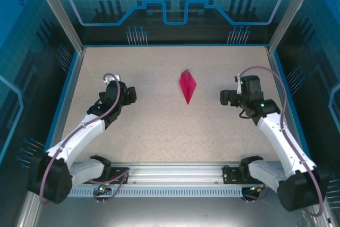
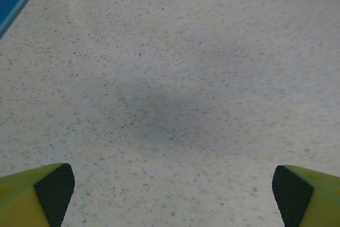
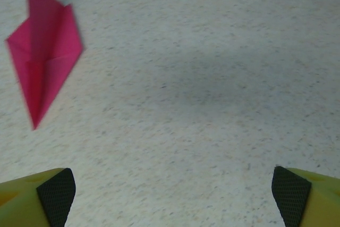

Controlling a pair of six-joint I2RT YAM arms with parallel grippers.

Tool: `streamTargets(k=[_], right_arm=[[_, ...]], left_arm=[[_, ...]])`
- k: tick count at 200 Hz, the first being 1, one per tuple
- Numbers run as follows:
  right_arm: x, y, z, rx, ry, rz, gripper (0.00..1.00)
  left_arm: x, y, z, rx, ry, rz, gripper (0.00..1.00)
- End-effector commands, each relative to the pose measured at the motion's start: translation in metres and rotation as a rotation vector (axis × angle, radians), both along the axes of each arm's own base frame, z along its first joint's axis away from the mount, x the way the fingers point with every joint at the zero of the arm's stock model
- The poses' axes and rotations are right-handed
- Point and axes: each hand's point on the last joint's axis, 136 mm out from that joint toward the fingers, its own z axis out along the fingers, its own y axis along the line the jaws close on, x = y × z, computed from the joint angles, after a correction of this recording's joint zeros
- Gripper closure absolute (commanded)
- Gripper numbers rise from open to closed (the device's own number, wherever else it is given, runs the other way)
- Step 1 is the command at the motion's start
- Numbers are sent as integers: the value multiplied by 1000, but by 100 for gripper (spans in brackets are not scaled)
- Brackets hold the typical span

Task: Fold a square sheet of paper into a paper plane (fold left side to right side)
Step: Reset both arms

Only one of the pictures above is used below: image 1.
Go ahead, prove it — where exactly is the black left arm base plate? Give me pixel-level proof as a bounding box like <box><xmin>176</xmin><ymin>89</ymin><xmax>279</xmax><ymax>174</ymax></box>
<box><xmin>105</xmin><ymin>166</ymin><xmax>131</xmax><ymax>185</ymax></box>

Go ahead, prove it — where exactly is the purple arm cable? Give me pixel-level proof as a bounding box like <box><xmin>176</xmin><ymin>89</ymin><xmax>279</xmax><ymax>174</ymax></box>
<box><xmin>237</xmin><ymin>65</ymin><xmax>326</xmax><ymax>217</ymax></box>
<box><xmin>39</xmin><ymin>72</ymin><xmax>131</xmax><ymax>206</ymax></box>

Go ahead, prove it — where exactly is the pink paper sheet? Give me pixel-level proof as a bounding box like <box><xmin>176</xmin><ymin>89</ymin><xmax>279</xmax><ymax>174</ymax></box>
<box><xmin>178</xmin><ymin>69</ymin><xmax>198</xmax><ymax>105</ymax></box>

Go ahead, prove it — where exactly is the slotted grey cable duct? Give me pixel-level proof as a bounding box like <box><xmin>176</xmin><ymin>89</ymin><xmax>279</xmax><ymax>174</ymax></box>
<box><xmin>70</xmin><ymin>187</ymin><xmax>247</xmax><ymax>198</ymax></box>

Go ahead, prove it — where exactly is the aluminium frame post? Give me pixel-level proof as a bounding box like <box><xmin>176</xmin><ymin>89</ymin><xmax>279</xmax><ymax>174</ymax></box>
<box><xmin>266</xmin><ymin>0</ymin><xmax>312</xmax><ymax>54</ymax></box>
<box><xmin>29</xmin><ymin>0</ymin><xmax>86</xmax><ymax>54</ymax></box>

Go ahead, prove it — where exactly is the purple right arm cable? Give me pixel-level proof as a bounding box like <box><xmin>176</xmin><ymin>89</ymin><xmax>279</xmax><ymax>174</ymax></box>
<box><xmin>237</xmin><ymin>65</ymin><xmax>326</xmax><ymax>217</ymax></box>

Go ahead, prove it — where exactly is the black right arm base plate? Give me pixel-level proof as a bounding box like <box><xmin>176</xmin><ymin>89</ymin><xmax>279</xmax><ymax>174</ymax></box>
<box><xmin>222</xmin><ymin>165</ymin><xmax>247</xmax><ymax>185</ymax></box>

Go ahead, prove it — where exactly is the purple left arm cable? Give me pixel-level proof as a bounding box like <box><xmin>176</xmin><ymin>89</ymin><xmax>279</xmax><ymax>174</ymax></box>
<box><xmin>39</xmin><ymin>72</ymin><xmax>131</xmax><ymax>206</ymax></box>

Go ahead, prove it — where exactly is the aluminium mounting beam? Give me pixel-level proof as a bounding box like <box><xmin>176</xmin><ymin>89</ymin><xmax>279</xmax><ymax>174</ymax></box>
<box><xmin>34</xmin><ymin>162</ymin><xmax>319</xmax><ymax>185</ymax></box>

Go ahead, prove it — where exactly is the grey metal sheet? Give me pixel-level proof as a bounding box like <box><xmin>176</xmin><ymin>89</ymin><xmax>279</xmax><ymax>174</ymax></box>
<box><xmin>15</xmin><ymin>179</ymin><xmax>333</xmax><ymax>227</ymax></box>

